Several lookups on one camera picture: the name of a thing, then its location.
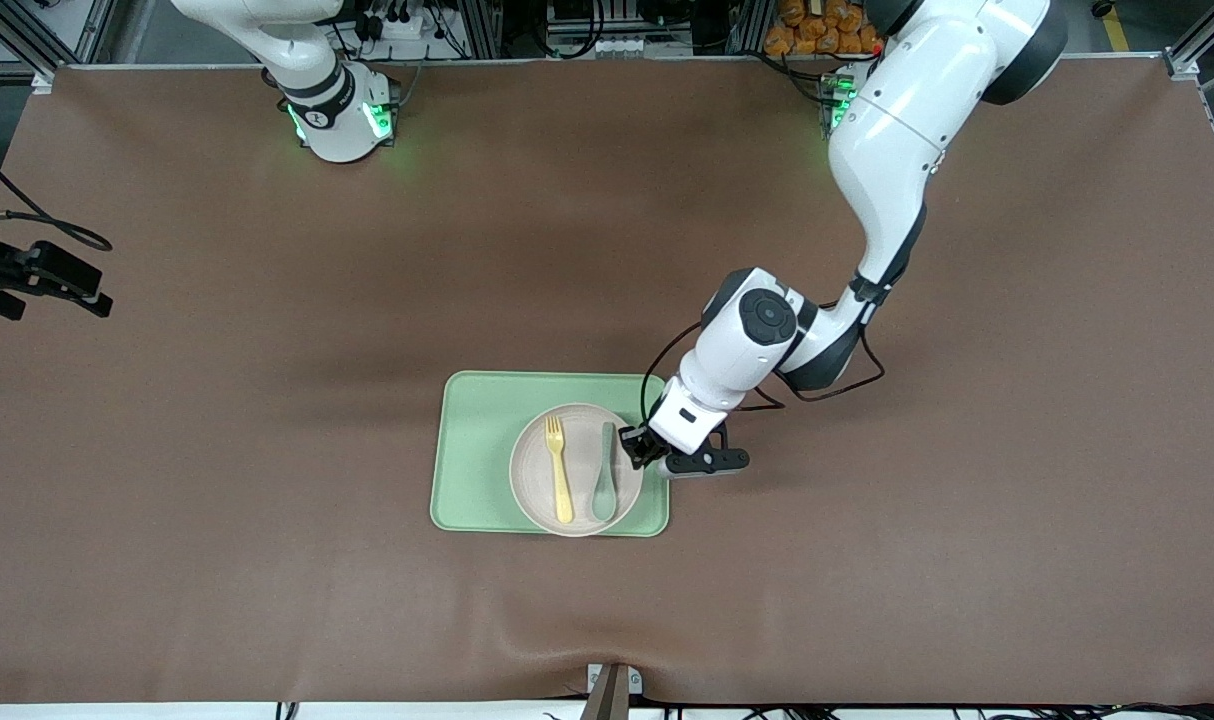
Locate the yellow plastic fork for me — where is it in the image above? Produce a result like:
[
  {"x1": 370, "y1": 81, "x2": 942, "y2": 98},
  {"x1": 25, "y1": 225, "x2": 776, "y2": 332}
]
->
[{"x1": 544, "y1": 414, "x2": 576, "y2": 526}]

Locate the round beige plate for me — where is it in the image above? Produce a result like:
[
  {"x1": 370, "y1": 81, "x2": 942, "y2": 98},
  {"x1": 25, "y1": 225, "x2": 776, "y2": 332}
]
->
[{"x1": 508, "y1": 402, "x2": 646, "y2": 539}]

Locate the teal green plastic spoon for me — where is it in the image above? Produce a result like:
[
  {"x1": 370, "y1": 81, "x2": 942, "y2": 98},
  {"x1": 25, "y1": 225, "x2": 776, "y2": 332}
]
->
[{"x1": 590, "y1": 420, "x2": 619, "y2": 524}]

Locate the light green rectangular tray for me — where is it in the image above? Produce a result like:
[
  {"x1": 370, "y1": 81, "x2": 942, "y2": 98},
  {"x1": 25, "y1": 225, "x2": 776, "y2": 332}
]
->
[{"x1": 430, "y1": 371, "x2": 671, "y2": 538}]

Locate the brown table mat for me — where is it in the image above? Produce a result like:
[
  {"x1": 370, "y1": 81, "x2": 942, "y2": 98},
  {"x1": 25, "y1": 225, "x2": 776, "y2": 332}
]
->
[{"x1": 0, "y1": 55, "x2": 1214, "y2": 707}]

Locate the white connector block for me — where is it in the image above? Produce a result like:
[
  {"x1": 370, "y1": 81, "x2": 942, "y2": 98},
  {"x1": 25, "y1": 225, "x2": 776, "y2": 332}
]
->
[{"x1": 549, "y1": 34, "x2": 635, "y2": 59}]

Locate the pile of orange bread rolls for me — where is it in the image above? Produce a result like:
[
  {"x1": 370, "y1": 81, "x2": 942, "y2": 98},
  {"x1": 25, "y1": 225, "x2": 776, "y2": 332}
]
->
[{"x1": 763, "y1": 0, "x2": 873, "y2": 57}]

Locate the white power strip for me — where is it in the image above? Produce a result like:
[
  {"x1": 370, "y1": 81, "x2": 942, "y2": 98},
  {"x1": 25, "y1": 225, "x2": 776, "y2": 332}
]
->
[{"x1": 364, "y1": 6, "x2": 430, "y2": 44}]

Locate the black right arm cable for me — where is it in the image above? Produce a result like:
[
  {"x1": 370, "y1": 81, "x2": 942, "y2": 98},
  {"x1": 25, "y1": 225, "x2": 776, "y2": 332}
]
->
[{"x1": 0, "y1": 138, "x2": 114, "y2": 253}]

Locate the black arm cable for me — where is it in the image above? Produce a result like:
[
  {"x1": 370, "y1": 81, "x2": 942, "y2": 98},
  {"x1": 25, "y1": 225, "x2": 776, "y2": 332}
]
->
[
  {"x1": 639, "y1": 290, "x2": 887, "y2": 433},
  {"x1": 0, "y1": 138, "x2": 114, "y2": 253}
]

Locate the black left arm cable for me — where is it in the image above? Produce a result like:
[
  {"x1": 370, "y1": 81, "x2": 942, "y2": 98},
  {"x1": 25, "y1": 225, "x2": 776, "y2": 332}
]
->
[{"x1": 639, "y1": 290, "x2": 887, "y2": 433}]

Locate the grey metal table bracket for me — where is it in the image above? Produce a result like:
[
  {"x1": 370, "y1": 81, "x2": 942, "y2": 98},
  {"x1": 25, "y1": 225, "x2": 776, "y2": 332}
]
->
[{"x1": 586, "y1": 662, "x2": 644, "y2": 698}]

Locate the brown camera post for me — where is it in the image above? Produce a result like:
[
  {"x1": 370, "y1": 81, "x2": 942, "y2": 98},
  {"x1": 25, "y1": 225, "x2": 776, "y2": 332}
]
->
[{"x1": 580, "y1": 664, "x2": 631, "y2": 720}]

